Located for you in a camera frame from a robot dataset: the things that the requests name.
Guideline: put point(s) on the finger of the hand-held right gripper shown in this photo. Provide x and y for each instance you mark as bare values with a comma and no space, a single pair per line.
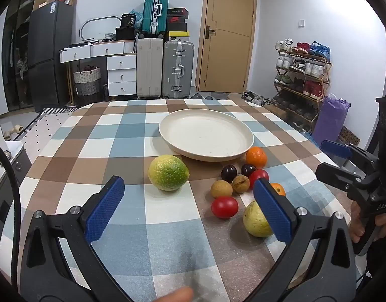
334,173
336,148

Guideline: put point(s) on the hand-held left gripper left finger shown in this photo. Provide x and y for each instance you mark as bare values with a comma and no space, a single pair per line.
104,209

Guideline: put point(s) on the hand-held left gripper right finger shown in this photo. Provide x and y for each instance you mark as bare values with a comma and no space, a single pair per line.
271,211

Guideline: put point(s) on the yellow guava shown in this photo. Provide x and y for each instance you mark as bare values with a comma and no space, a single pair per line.
254,221

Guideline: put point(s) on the small orange mandarin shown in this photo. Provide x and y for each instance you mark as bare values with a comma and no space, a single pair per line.
278,189

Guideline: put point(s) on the red tomato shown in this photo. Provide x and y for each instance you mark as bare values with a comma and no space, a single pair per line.
259,175
224,207

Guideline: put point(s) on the large orange mandarin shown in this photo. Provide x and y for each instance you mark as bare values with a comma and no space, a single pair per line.
256,157

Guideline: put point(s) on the green yellow citrus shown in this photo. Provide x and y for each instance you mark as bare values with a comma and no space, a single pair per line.
167,172

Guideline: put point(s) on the cream round plate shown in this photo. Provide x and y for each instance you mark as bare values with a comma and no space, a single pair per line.
205,135

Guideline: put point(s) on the person's right forearm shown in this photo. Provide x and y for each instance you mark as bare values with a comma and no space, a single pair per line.
383,258

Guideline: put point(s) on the person's right hand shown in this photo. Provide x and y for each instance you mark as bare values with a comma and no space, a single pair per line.
356,223

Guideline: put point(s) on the person's left hand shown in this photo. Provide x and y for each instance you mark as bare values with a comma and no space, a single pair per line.
177,295

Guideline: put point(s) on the brown doormat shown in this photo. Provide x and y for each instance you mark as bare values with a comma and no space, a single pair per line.
349,136

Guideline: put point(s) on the purple bag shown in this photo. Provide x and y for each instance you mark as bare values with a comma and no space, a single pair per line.
329,122

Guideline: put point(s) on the cracked brown longan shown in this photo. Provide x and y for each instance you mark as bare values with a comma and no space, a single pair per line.
240,184

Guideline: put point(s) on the dark purple plum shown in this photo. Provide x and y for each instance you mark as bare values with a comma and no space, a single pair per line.
248,170
228,173

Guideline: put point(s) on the smooth brown longan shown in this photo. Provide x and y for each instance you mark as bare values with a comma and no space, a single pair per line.
221,189

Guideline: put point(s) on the wooden shoe rack with shoes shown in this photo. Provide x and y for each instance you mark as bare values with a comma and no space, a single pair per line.
312,88

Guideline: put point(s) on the grey sneakers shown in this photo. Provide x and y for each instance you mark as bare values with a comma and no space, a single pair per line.
255,98

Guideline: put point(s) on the grey appliance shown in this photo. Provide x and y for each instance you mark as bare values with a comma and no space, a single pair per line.
18,163

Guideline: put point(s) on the dotted floor mat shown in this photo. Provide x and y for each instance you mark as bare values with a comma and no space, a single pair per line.
41,132

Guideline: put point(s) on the beige slippers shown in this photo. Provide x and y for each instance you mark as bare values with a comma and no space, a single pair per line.
12,132

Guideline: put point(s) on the woven laundry basket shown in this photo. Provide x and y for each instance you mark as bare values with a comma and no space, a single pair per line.
87,83

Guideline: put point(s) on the grey slippers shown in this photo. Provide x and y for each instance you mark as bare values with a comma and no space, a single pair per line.
208,95

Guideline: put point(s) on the white drawer desk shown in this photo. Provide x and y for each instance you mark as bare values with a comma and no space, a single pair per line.
121,72

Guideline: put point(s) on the beige suitcase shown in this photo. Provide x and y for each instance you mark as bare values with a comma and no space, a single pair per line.
149,67

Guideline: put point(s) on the silver suitcase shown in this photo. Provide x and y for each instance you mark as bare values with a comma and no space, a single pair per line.
178,69

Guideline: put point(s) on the wooden door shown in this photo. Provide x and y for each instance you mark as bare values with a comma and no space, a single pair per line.
226,34

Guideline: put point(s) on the black refrigerator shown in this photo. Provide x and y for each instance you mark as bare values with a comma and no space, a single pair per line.
49,56

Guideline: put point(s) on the black storage box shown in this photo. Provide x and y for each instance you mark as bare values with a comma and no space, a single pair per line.
125,33

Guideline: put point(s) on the dark wardrobe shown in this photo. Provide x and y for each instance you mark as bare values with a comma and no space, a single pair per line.
15,53

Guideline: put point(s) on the yellow shoe box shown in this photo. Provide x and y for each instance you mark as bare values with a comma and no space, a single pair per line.
178,35

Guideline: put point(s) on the black printed bag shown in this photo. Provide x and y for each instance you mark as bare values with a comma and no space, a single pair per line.
128,20

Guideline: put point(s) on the red black shoe box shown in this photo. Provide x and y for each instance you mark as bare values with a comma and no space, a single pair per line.
176,19

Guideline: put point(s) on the teal suitcase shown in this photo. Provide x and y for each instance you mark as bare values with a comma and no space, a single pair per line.
155,11

